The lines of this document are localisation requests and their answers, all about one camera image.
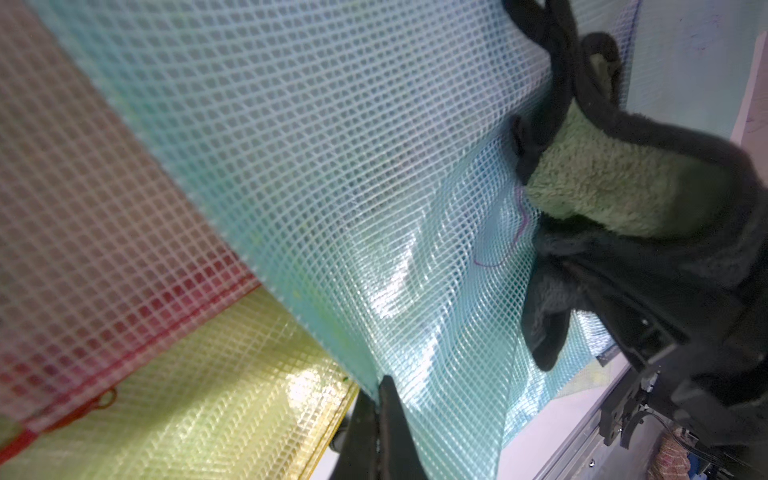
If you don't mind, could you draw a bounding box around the yellow mesh document bag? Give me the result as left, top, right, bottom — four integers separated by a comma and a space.
1, 288, 358, 479

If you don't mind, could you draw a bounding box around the pink mesh document bag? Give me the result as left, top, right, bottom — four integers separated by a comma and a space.
1, 1, 258, 461

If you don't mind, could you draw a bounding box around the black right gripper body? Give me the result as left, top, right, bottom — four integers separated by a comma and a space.
558, 252, 767, 449

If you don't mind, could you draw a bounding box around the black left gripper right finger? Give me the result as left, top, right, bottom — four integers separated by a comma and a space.
378, 375, 428, 480

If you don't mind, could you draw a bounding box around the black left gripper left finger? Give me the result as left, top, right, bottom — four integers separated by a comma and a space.
330, 392, 379, 480

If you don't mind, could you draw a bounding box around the blue mesh document bag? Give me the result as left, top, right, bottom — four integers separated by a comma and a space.
23, 0, 643, 480

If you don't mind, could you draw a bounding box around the green and grey cleaning cloth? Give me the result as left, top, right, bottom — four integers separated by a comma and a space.
503, 1, 767, 371

